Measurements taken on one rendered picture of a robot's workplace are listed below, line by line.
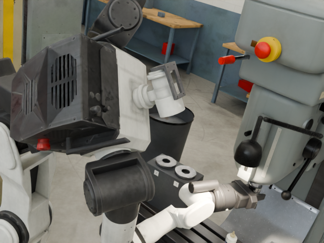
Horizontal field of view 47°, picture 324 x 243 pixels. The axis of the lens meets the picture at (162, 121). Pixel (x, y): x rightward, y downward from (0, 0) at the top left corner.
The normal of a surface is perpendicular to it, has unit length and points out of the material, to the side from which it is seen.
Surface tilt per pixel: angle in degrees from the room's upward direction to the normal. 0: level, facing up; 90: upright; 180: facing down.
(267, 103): 90
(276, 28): 90
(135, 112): 58
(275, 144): 90
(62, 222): 0
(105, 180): 13
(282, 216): 62
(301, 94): 90
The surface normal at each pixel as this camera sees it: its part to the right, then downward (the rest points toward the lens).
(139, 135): 0.86, -0.19
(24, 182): 0.91, 0.21
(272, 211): -0.52, -0.22
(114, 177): 0.13, -0.78
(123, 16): 0.32, 0.00
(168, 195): -0.57, 0.26
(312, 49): -0.25, 0.37
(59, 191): 0.18, -0.89
